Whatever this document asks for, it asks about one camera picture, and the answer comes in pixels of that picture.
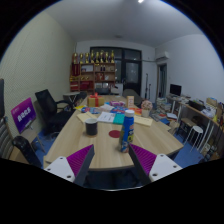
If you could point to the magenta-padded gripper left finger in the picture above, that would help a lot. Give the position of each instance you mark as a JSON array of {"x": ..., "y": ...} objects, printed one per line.
[{"x": 80, "y": 160}]

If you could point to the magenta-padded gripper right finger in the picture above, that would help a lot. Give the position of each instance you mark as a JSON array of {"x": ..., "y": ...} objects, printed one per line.
[{"x": 145, "y": 160}]

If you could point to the blue white-capped drink bottle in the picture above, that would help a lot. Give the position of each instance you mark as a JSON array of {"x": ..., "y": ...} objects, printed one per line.
[{"x": 126, "y": 131}]

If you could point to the black mug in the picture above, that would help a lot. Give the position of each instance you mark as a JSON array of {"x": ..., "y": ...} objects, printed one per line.
[{"x": 91, "y": 126}]

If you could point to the yellow book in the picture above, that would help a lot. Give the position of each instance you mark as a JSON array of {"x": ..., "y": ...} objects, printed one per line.
[{"x": 144, "y": 120}]

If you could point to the flat round red coaster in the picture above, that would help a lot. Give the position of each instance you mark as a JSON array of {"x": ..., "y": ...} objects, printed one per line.
[{"x": 114, "y": 134}]

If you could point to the teal notebook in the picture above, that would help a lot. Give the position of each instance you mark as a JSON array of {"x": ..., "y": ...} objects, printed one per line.
[{"x": 119, "y": 119}]

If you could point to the white paper sheet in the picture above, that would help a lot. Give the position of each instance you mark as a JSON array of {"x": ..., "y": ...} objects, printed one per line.
[{"x": 106, "y": 117}]

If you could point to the orange red booklet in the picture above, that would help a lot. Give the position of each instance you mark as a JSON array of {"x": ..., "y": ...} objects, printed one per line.
[{"x": 136, "y": 110}]

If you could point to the blue magazine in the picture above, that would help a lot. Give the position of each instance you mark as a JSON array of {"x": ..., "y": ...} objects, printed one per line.
[{"x": 88, "y": 110}]

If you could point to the yellow booklet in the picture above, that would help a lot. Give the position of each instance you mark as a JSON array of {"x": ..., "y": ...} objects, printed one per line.
[{"x": 79, "y": 107}]

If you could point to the potted pink flowers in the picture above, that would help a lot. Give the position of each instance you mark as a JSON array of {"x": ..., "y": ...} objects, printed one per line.
[{"x": 146, "y": 106}]

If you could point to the black bag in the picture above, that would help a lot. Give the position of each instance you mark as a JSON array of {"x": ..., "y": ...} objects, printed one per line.
[{"x": 26, "y": 150}]

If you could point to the black office chair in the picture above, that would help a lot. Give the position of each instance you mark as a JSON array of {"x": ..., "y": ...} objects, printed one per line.
[{"x": 51, "y": 111}]

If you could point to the blue printed booklet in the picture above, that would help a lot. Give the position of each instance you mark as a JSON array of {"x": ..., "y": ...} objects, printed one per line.
[{"x": 119, "y": 110}]

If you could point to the white round stool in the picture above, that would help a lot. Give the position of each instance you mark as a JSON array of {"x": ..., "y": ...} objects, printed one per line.
[{"x": 196, "y": 128}]

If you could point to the small orange standing box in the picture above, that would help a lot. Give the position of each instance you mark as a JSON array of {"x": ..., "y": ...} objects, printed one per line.
[{"x": 130, "y": 101}]

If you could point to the yellow gift box red ribbon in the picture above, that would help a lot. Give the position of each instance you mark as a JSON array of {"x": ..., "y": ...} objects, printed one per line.
[{"x": 95, "y": 100}]

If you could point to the pink box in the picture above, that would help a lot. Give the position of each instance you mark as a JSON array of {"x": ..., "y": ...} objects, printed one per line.
[{"x": 117, "y": 103}]

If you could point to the small round white table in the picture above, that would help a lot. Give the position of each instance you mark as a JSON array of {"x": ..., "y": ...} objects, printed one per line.
[{"x": 71, "y": 95}]

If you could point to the tan chair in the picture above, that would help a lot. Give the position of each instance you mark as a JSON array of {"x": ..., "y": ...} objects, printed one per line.
[{"x": 131, "y": 93}]

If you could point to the cluttered side desk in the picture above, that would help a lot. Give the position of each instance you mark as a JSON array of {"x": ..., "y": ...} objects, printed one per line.
[{"x": 196, "y": 109}]

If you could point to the purple sign board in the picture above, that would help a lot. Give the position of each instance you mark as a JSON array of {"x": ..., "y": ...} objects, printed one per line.
[{"x": 23, "y": 115}]

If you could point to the black computer monitor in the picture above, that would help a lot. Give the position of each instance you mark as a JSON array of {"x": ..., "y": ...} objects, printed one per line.
[{"x": 175, "y": 90}]

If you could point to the striped grey chair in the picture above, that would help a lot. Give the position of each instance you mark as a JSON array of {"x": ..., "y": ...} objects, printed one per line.
[{"x": 4, "y": 140}]

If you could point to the wooden shelf unit with trophies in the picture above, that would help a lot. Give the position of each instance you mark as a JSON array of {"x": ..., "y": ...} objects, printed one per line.
[{"x": 93, "y": 73}]

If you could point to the black framed glass door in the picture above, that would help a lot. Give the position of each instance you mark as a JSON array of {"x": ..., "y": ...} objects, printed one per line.
[{"x": 128, "y": 70}]

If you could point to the white air conditioner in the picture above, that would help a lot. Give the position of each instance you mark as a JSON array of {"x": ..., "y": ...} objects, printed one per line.
[{"x": 162, "y": 56}]

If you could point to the ceiling light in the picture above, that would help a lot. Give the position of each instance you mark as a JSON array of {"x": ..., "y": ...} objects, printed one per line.
[{"x": 140, "y": 1}]

